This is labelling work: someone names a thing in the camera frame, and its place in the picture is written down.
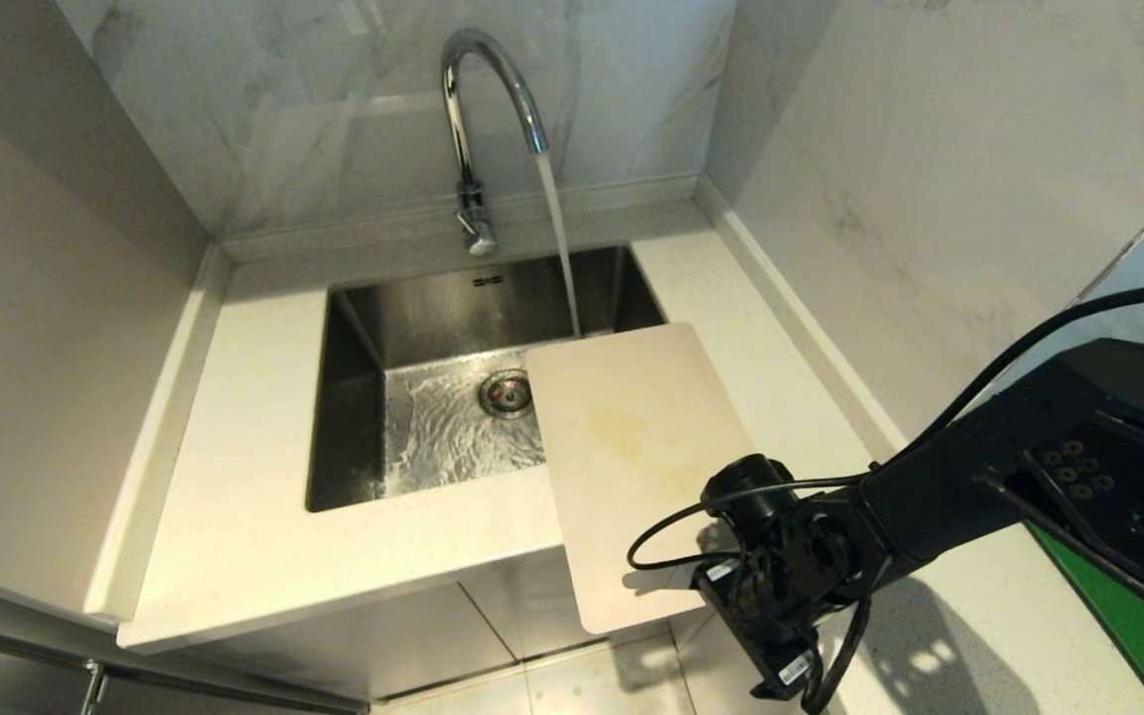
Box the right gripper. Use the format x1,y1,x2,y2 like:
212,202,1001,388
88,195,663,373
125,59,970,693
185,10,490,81
690,516,869,702

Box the black cable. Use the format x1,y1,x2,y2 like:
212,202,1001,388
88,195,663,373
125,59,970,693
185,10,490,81
868,281,1144,478
798,594,873,715
627,475,873,573

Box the chrome gooseneck faucet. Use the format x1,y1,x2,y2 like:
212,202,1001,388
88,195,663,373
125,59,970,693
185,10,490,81
439,27,551,258

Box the grey metal rail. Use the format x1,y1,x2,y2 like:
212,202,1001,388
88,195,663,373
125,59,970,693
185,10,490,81
0,566,370,715

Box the green mat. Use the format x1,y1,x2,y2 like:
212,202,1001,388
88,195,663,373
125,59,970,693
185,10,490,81
1027,520,1144,715

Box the round metal sink drain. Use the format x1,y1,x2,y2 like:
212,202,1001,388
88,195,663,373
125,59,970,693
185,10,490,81
478,368,536,421

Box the stainless steel sink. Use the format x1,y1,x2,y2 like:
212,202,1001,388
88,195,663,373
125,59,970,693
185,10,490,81
305,243,670,514

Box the beige plastic cutting board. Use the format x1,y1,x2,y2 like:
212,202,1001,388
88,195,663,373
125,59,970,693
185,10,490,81
523,321,760,636

